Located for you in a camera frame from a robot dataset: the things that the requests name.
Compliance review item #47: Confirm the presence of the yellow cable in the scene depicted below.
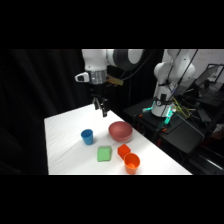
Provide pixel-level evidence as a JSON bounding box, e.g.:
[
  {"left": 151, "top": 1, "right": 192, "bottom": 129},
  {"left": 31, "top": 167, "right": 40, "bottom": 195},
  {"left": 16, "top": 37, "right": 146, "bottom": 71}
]
[{"left": 172, "top": 99, "right": 195, "bottom": 120}]

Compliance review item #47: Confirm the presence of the orange cup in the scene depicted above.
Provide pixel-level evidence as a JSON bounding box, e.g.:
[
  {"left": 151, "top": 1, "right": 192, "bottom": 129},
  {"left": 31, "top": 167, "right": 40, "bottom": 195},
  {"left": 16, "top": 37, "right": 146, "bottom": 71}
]
[{"left": 123, "top": 152, "right": 141, "bottom": 175}]

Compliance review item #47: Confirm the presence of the blue cup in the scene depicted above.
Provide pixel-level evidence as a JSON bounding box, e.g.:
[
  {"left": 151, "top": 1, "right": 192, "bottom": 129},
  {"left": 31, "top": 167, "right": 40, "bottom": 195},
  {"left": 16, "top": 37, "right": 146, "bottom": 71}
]
[{"left": 80, "top": 129, "right": 95, "bottom": 146}]

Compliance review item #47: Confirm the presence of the laptop computer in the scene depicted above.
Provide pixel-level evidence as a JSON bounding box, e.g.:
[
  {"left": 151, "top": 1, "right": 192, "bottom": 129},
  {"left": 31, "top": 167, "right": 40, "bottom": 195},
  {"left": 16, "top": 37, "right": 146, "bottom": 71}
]
[{"left": 194, "top": 63, "right": 224, "bottom": 90}]

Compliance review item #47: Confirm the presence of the black curtain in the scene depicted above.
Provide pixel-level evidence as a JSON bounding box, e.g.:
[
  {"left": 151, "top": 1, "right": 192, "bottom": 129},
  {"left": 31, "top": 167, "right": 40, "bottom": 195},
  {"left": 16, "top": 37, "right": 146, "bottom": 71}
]
[{"left": 0, "top": 49, "right": 164, "bottom": 176}]

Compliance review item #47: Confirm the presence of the pink bowl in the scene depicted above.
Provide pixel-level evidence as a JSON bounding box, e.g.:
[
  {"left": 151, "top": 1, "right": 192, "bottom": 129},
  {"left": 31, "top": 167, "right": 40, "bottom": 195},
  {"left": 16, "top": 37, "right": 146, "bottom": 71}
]
[{"left": 108, "top": 120, "right": 134, "bottom": 143}]

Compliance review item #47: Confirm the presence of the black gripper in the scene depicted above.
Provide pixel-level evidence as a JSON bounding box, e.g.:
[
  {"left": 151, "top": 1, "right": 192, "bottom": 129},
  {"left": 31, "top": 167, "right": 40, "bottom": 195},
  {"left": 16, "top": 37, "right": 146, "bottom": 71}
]
[{"left": 88, "top": 83, "right": 111, "bottom": 118}]

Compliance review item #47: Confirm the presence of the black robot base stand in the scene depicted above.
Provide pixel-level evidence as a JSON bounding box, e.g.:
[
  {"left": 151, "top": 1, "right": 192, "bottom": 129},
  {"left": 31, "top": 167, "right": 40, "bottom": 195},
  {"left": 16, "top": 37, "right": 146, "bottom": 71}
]
[{"left": 122, "top": 97, "right": 224, "bottom": 176}]

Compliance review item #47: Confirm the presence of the green sponge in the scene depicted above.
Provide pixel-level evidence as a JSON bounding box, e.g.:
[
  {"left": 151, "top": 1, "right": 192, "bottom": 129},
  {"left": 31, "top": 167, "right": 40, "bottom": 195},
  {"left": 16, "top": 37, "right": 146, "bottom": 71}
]
[{"left": 96, "top": 145, "right": 113, "bottom": 163}]

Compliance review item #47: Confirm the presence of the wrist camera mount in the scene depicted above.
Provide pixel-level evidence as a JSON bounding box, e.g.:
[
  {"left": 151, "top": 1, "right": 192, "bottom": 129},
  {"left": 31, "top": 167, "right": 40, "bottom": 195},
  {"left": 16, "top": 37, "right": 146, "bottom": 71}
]
[{"left": 105, "top": 75, "right": 124, "bottom": 88}]

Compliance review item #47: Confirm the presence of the red-orange block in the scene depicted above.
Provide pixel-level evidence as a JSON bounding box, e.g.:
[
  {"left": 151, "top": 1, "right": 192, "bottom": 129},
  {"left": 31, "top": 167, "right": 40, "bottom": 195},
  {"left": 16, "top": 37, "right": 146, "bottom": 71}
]
[{"left": 117, "top": 143, "right": 132, "bottom": 160}]

